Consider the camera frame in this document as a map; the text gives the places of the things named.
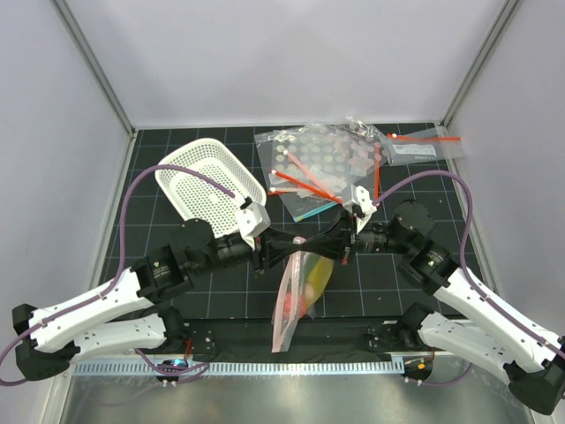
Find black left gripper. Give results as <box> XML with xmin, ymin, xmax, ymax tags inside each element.
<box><xmin>190</xmin><ymin>223</ymin><xmax>301</xmax><ymax>277</ymax></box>

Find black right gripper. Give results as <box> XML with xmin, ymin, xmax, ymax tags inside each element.
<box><xmin>300</xmin><ymin>208</ymin><xmax>412</xmax><ymax>265</ymax></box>

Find yellow toy lemon slice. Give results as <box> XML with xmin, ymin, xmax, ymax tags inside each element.
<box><xmin>306</xmin><ymin>257</ymin><xmax>335</xmax><ymax>304</ymax></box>

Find pink zipper clear bag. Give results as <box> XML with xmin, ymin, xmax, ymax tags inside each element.
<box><xmin>271</xmin><ymin>251</ymin><xmax>323</xmax><ymax>353</ymax></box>

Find red toy strawberry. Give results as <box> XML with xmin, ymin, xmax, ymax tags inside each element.
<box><xmin>282</xmin><ymin>291</ymin><xmax>297</xmax><ymax>315</ymax></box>

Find beige toy egg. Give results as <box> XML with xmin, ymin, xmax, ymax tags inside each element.
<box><xmin>304</xmin><ymin>285</ymin><xmax>315</xmax><ymax>299</ymax></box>

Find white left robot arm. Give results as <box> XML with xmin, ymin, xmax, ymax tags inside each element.
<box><xmin>12</xmin><ymin>219</ymin><xmax>320</xmax><ymax>382</ymax></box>

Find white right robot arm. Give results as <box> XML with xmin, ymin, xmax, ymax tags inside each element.
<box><xmin>260</xmin><ymin>200</ymin><xmax>564</xmax><ymax>415</ymax></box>

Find blue zipper clear bag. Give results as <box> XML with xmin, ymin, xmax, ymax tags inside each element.
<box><xmin>292</xmin><ymin>202</ymin><xmax>338</xmax><ymax>223</ymax></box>

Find orange zipper clear bag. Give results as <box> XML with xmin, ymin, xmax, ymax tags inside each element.
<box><xmin>268</xmin><ymin>148</ymin><xmax>385</xmax><ymax>204</ymax></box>

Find pink dotted zip bag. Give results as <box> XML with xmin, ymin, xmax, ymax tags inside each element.
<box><xmin>254</xmin><ymin>117</ymin><xmax>388</xmax><ymax>189</ymax></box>

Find far labelled orange zip bag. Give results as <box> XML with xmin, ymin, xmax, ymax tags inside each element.
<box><xmin>379</xmin><ymin>125</ymin><xmax>466</xmax><ymax>166</ymax></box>

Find black cutting mat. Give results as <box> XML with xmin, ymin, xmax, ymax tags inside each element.
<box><xmin>125</xmin><ymin>127</ymin><xmax>465</xmax><ymax>319</ymax></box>

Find white perforated plastic basket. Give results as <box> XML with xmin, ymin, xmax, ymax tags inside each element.
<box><xmin>154</xmin><ymin>138</ymin><xmax>267</xmax><ymax>237</ymax></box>

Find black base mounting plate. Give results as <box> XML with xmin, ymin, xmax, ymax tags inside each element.
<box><xmin>134</xmin><ymin>320</ymin><xmax>451</xmax><ymax>366</ymax></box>

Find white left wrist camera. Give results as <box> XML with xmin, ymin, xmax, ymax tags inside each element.
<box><xmin>235</xmin><ymin>198</ymin><xmax>271</xmax><ymax>251</ymax></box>

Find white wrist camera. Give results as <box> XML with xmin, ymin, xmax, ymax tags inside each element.
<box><xmin>342</xmin><ymin>185</ymin><xmax>377</xmax><ymax>234</ymax></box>
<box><xmin>235</xmin><ymin>198</ymin><xmax>271</xmax><ymax>251</ymax></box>

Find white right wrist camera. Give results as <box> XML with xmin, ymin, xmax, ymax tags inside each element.
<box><xmin>342</xmin><ymin>185</ymin><xmax>377</xmax><ymax>234</ymax></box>

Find slotted metal cable duct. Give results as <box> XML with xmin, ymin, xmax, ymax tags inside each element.
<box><xmin>73</xmin><ymin>357</ymin><xmax>404</xmax><ymax>376</ymax></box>

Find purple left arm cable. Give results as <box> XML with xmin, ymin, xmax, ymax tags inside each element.
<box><xmin>0</xmin><ymin>164</ymin><xmax>248</xmax><ymax>390</ymax></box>

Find aluminium frame post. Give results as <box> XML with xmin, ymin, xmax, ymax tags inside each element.
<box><xmin>441</xmin><ymin>0</ymin><xmax>524</xmax><ymax>127</ymax></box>
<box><xmin>50</xmin><ymin>0</ymin><xmax>136</xmax><ymax>138</ymax></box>

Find left aluminium frame post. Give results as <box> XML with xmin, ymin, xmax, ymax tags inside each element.
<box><xmin>50</xmin><ymin>0</ymin><xmax>136</xmax><ymax>138</ymax></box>

